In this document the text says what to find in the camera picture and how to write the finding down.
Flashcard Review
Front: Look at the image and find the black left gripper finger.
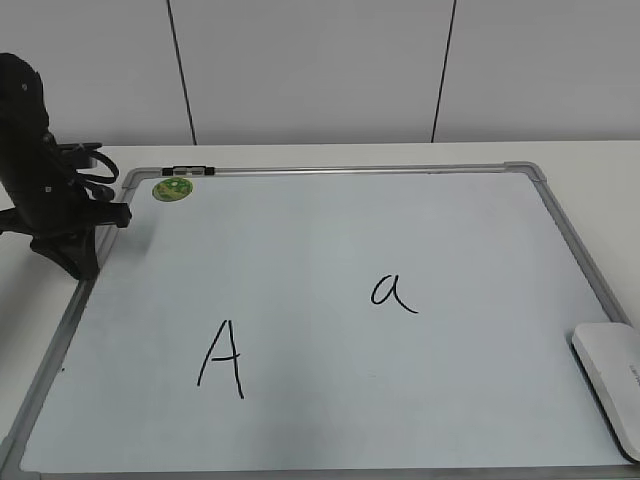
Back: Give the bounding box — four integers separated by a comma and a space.
87, 200, 132, 228
30, 227, 99, 280

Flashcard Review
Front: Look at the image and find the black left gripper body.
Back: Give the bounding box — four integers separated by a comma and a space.
1, 132, 95, 235

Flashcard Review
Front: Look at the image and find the white rectangular eraser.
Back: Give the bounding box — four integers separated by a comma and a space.
571, 322, 639, 462

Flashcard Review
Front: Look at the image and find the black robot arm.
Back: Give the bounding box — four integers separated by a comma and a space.
1, 53, 132, 280

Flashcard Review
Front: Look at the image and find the green round magnet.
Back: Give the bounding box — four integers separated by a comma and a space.
152, 178, 194, 202

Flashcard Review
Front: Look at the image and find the black grey marker clip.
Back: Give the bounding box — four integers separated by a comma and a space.
161, 166, 216, 177

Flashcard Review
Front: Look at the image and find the grey framed whiteboard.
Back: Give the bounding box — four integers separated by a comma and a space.
1, 162, 639, 479

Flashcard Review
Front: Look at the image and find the black looped cable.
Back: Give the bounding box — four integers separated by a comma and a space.
42, 132, 121, 202

